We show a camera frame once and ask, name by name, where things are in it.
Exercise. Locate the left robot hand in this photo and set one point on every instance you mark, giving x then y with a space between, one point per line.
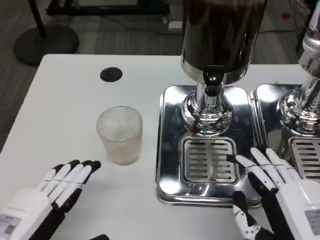
30 202

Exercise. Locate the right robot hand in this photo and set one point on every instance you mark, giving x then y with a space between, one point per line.
282 195

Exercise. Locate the slotted drip grid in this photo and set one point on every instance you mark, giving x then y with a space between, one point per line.
210 160
308 155

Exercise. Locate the steel drip tray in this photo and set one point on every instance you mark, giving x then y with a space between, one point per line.
267 107
170 140

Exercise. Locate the clear ribbed glass cup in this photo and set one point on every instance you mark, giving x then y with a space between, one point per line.
120 136

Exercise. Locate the chrome drink dispenser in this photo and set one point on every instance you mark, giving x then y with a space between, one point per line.
306 82

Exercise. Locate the black dispenser tap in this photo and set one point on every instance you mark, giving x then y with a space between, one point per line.
213 81

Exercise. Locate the dark drink dispenser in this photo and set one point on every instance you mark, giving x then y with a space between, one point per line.
215 67

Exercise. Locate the black round table grommet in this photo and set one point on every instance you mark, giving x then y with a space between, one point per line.
111 74

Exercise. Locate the black round stand base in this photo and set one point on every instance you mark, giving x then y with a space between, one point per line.
45 42

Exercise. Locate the white power strip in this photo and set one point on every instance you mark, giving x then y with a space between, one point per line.
175 25

